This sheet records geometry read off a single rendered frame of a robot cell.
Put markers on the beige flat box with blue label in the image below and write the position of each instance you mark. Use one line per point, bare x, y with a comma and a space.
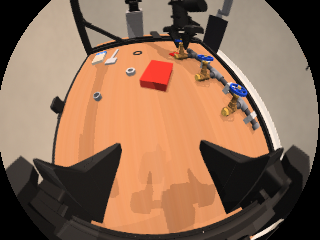
99, 58

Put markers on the red rectangular block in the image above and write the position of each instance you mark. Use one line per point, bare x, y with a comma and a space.
157, 75

